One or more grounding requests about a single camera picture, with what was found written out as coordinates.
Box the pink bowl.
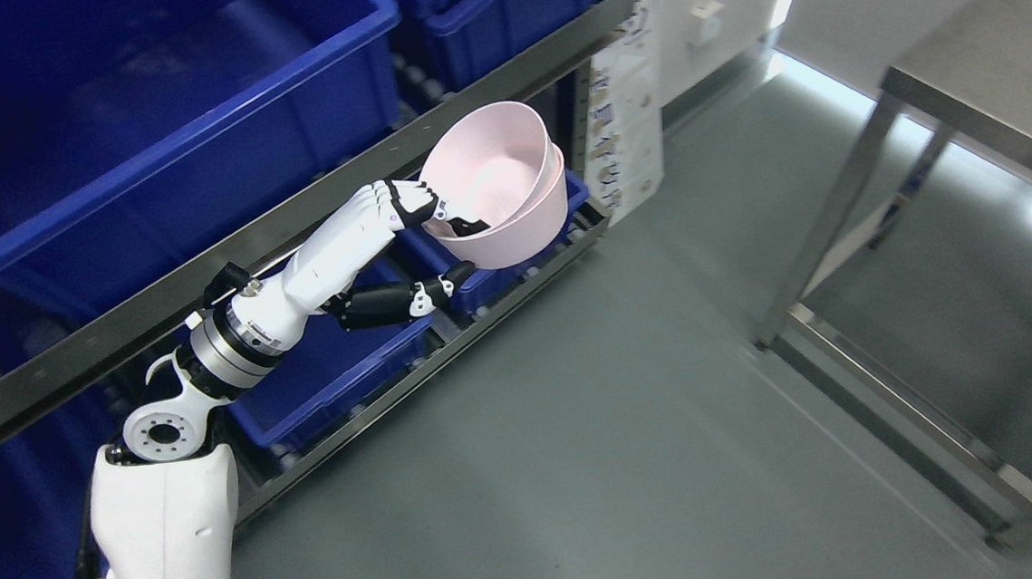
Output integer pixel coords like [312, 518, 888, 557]
[419, 101, 556, 238]
[423, 146, 567, 270]

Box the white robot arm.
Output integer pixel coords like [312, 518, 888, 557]
[88, 258, 359, 579]

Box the large blue bin upper left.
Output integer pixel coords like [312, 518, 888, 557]
[0, 0, 400, 323]

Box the blue bin lower centre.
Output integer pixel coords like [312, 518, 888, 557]
[228, 314, 430, 455]

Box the metal shelf rack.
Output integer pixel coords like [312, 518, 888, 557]
[0, 0, 633, 528]

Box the white wall switch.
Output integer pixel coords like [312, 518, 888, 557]
[689, 0, 725, 49]

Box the white sign with blue text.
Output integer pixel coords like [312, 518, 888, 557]
[583, 0, 664, 225]

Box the blue bin lower right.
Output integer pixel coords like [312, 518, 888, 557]
[390, 169, 590, 317]

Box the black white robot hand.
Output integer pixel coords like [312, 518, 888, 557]
[231, 179, 477, 351]

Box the stainless steel table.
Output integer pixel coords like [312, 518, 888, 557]
[752, 0, 1032, 549]

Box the blue bin lower left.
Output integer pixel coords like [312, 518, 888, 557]
[0, 417, 138, 579]

